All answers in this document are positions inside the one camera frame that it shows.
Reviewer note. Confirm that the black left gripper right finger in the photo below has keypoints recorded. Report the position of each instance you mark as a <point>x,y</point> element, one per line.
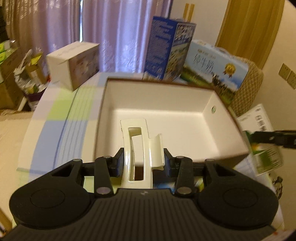
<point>180,169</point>

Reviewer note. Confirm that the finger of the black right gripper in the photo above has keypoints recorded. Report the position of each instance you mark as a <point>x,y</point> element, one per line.
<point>268,137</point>

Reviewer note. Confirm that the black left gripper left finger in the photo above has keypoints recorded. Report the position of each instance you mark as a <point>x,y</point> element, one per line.
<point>106,167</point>

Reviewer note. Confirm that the green white medicine box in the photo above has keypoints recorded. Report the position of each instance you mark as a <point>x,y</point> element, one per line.
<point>264,155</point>

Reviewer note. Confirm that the cream hair claw clip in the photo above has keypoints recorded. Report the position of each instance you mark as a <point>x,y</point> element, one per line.
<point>142,154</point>

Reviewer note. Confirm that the clear blue-label plastic box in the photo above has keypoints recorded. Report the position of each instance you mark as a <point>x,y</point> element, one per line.
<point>162,181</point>

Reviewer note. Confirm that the brown open cardboard box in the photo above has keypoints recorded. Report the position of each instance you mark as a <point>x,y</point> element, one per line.
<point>192,121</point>

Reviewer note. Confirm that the light blue milk carton box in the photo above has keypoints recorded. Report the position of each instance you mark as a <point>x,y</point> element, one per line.
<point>209,66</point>

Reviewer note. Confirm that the white cardboard box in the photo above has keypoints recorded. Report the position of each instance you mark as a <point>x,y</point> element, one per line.
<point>73,64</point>

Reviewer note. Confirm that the wooden door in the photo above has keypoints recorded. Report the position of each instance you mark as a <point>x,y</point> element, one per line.
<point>249,29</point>

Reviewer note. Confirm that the plastic bag trash bin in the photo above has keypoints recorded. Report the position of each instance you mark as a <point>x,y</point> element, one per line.
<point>32,77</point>

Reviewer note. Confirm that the dark blue milk carton box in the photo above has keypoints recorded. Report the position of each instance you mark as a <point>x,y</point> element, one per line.
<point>168,46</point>

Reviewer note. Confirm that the pink curtain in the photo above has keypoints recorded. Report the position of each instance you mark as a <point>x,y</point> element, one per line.
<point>121,28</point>

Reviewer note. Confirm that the wall power socket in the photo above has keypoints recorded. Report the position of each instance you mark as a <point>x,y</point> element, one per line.
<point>288,75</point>

